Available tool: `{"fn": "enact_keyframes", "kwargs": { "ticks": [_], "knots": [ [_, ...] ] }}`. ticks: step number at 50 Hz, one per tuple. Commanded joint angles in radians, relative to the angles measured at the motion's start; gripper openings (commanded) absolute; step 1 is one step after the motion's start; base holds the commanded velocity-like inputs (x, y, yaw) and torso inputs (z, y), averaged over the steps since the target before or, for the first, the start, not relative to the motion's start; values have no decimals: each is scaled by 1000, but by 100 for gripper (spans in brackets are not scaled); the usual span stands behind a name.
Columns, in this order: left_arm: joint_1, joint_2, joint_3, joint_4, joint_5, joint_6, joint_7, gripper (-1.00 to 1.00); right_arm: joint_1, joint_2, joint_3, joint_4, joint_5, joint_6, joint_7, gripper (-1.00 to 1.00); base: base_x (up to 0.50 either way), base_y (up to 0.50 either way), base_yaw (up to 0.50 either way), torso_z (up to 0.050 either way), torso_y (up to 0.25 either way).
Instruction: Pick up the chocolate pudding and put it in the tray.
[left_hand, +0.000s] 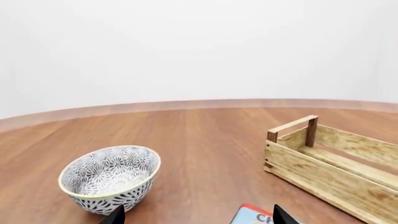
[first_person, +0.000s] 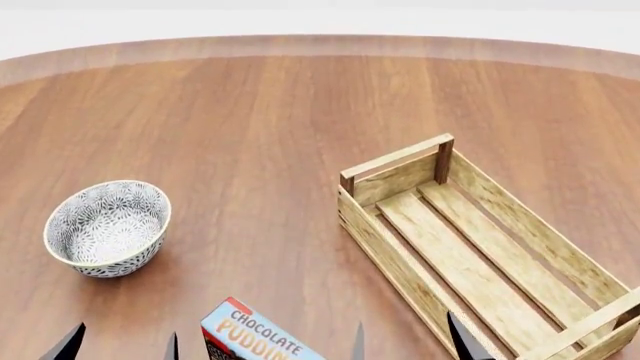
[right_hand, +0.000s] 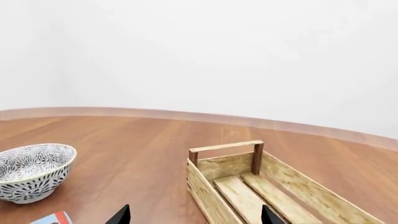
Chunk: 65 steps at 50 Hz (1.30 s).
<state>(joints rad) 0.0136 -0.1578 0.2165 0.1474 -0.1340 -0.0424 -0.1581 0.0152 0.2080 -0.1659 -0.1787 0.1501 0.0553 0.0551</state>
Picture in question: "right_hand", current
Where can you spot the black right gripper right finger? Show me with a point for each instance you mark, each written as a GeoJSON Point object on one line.
{"type": "Point", "coordinates": [270, 216]}

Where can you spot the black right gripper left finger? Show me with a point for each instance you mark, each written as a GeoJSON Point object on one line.
{"type": "Point", "coordinates": [122, 217]}

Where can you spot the wooden slatted tray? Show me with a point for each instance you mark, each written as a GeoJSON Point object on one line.
{"type": "Point", "coordinates": [248, 186]}

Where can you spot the blue and red book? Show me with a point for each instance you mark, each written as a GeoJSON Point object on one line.
{"type": "Point", "coordinates": [54, 219]}

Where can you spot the black and white patterned bowl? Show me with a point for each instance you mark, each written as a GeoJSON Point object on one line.
{"type": "Point", "coordinates": [34, 172]}

